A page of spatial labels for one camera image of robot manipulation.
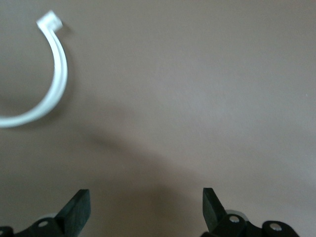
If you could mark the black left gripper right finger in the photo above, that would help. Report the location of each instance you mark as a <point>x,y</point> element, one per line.
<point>212,209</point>

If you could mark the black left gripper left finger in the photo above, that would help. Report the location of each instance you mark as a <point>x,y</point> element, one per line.
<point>74,212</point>

